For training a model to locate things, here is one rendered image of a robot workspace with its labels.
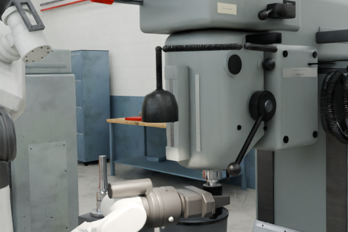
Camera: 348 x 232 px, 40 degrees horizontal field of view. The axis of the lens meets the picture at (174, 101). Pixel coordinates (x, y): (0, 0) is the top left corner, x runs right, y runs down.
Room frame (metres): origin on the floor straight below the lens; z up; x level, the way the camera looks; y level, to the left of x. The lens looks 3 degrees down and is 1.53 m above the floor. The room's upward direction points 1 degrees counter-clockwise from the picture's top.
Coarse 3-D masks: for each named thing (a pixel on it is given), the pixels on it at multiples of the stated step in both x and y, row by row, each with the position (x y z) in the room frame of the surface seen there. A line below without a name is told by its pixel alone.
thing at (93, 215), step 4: (96, 208) 1.53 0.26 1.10; (92, 212) 1.49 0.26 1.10; (96, 212) 1.49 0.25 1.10; (100, 212) 1.48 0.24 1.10; (80, 216) 1.49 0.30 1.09; (84, 216) 1.49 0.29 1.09; (88, 216) 1.49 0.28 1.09; (92, 216) 1.48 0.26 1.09; (96, 216) 1.47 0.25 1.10; (100, 216) 1.47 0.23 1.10; (104, 216) 1.47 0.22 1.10; (80, 220) 1.49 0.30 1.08; (84, 220) 1.48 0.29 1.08; (88, 220) 1.47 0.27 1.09; (92, 220) 1.46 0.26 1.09; (96, 220) 1.45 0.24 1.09; (80, 224) 1.49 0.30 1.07; (144, 228) 1.42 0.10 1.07; (152, 228) 1.45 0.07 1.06
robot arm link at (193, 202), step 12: (168, 192) 1.06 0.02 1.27; (180, 192) 1.09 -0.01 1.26; (192, 192) 1.11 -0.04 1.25; (204, 192) 1.10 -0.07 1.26; (168, 204) 1.04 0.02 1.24; (180, 204) 1.06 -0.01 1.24; (192, 204) 1.07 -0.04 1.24; (204, 204) 1.07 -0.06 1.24; (168, 216) 1.04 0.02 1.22; (180, 216) 1.06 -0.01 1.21; (192, 216) 1.07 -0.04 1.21; (204, 216) 1.08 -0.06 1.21
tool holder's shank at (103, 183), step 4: (100, 156) 1.50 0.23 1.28; (104, 156) 1.50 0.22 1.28; (100, 160) 1.50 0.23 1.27; (104, 160) 1.50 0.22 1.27; (100, 164) 1.50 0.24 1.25; (104, 164) 1.50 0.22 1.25; (100, 168) 1.50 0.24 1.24; (104, 168) 1.50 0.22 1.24; (100, 172) 1.50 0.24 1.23; (104, 172) 1.50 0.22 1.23; (100, 176) 1.50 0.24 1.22; (104, 176) 1.50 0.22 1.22; (100, 180) 1.50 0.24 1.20; (104, 180) 1.50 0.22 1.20; (100, 184) 1.50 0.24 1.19; (104, 184) 1.50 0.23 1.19; (100, 188) 1.50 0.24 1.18; (104, 188) 1.49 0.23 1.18
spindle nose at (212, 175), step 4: (204, 172) 1.13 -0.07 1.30; (208, 172) 1.12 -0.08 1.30; (212, 172) 1.12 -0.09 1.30; (216, 172) 1.12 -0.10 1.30; (220, 172) 1.13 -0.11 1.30; (204, 176) 1.13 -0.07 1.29; (208, 176) 1.12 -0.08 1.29; (212, 176) 1.12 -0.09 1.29; (216, 176) 1.12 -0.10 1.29; (220, 176) 1.13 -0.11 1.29
